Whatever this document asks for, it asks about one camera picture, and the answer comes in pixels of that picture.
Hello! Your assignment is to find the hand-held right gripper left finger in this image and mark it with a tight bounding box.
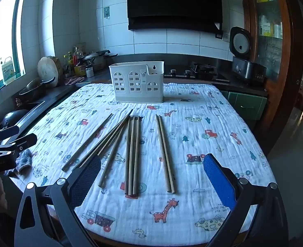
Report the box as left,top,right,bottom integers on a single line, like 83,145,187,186
15,154,102,247

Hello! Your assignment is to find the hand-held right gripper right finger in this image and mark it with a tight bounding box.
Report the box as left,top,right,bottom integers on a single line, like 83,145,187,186
203,153,289,247

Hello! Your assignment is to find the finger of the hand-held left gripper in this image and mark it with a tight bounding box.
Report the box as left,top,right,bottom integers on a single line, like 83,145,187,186
0,133,38,158
0,125,20,143

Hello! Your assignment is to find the white plastic utensil holder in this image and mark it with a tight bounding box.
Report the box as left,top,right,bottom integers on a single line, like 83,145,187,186
109,61,165,103

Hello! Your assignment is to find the black wok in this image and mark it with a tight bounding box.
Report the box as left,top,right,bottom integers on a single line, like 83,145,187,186
0,109,30,130

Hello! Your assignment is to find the metal frying pan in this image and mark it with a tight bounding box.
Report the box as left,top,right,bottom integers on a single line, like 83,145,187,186
18,77,56,97

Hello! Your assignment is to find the clear detergent bottle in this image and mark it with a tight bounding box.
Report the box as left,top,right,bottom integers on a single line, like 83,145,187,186
1,56,15,85

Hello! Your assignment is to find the printed white blanket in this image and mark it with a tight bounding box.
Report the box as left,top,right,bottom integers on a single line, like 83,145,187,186
9,82,276,245

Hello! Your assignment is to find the round wooden cutting board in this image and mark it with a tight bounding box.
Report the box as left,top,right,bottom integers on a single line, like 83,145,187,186
37,56,62,88

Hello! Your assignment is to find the green cabinet drawer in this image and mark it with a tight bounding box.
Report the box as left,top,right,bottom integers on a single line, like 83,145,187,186
227,91,267,120

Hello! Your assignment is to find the pink cloth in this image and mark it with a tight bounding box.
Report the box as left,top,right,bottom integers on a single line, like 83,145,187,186
65,76,86,86

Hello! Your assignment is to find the yellow label jar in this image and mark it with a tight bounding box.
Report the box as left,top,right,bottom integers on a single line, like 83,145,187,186
74,65,87,77

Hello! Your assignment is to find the window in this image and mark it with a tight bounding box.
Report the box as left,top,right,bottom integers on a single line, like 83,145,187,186
0,0,30,93

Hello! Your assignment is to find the metal pot with lid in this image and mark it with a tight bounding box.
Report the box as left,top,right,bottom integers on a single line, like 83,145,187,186
84,50,118,70

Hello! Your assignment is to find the black gas stove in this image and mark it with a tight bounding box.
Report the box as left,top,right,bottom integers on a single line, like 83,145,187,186
164,61,229,81

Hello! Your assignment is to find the black silver countertop appliance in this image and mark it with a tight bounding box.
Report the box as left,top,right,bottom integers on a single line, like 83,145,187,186
232,56,267,80

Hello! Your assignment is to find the wooden glass-door cabinet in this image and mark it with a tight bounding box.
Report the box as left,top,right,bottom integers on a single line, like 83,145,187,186
240,0,303,155

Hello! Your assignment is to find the black range hood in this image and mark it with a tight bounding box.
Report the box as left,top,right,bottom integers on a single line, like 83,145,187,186
117,0,232,33

